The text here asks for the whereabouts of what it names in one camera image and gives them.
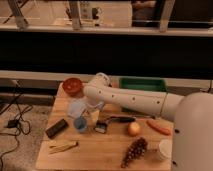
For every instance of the black rectangular block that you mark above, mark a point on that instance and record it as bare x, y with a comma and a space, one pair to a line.
57, 128

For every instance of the black handled brush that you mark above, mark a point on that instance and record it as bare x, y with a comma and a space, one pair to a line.
102, 125

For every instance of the green plastic tray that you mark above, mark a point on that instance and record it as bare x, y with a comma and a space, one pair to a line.
157, 85

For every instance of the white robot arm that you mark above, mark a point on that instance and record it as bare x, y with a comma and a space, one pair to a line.
191, 115

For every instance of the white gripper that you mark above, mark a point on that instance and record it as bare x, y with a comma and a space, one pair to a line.
93, 105

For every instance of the yellow banana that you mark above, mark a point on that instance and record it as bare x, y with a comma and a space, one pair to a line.
56, 146

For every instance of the yellow apple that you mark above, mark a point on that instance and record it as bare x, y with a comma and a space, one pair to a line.
133, 129

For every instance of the orange carrot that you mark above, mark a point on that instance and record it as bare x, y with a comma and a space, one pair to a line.
155, 126

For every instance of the black power adapter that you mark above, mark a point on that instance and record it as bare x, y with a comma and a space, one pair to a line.
12, 123

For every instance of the white paper cup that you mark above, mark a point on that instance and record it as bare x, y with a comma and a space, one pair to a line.
164, 150

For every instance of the brown pine cone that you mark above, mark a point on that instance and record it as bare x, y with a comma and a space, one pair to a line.
134, 151

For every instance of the blue metal cup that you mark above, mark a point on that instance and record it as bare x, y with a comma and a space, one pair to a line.
80, 124

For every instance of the red bowl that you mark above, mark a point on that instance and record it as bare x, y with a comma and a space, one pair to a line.
72, 86

